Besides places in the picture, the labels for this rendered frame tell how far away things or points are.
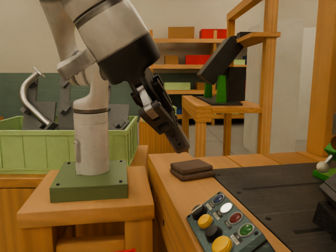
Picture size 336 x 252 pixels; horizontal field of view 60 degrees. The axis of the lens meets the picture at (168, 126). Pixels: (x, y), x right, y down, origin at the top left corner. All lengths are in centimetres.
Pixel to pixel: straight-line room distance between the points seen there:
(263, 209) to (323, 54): 69
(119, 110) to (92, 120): 62
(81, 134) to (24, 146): 46
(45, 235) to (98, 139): 26
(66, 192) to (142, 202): 19
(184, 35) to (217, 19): 110
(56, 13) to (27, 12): 746
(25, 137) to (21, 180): 16
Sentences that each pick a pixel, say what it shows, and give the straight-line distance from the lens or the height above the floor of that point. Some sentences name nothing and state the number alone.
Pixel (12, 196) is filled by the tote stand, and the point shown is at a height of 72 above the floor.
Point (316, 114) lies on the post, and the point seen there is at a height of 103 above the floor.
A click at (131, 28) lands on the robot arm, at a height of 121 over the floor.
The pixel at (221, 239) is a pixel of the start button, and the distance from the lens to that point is 43.
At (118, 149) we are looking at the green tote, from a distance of 112.
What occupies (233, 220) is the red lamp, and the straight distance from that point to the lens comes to 46.
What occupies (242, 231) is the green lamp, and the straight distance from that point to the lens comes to 44.
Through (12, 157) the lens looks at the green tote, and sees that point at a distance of 126.
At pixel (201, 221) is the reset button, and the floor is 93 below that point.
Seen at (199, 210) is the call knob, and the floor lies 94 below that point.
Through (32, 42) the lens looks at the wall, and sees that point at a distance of 806.
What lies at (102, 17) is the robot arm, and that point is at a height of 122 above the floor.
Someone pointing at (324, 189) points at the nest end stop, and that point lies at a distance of 57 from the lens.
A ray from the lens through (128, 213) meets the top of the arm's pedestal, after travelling 74.
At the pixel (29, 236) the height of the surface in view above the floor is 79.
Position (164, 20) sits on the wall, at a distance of 756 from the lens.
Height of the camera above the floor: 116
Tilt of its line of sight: 10 degrees down
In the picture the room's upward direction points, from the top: straight up
